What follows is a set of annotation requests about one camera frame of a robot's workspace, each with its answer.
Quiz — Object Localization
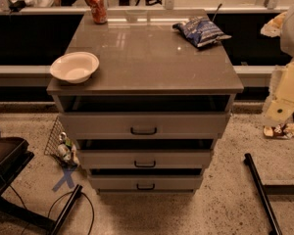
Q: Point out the blue chip bag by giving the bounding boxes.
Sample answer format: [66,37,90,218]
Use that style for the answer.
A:
[172,16,231,48]

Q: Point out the white paper bowl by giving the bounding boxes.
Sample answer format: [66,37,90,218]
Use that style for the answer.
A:
[50,52,99,84]

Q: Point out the top grey drawer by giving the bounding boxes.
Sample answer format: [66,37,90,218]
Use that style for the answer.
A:
[59,113,229,139]

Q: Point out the grey drawer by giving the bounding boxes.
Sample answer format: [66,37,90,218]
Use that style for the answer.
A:
[77,150,212,169]
[59,113,229,139]
[88,175,203,191]

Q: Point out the grey drawer cabinet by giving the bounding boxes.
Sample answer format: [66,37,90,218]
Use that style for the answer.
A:
[47,10,243,194]

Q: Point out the middle grey drawer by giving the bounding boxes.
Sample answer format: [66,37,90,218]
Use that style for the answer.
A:
[77,150,212,169]

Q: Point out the bottom grey drawer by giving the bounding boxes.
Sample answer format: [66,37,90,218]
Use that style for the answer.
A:
[88,175,203,191]

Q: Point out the bottles in basket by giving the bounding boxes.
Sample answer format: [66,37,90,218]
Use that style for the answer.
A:
[57,132,79,165]

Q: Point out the orange soda can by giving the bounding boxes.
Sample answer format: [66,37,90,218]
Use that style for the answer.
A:
[89,0,107,24]

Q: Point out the brown snack wrapper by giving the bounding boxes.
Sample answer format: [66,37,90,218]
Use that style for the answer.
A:
[263,123,294,139]

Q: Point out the black metal floor bar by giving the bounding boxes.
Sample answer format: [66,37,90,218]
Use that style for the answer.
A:
[243,153,294,235]

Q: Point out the black cart on left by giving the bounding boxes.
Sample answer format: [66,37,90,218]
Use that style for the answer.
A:
[0,132,82,235]

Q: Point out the wire mesh basket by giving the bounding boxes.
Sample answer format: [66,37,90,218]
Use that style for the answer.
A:
[44,117,64,155]

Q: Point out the black floor cable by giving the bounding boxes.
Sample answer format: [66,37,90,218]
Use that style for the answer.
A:
[9,184,96,235]

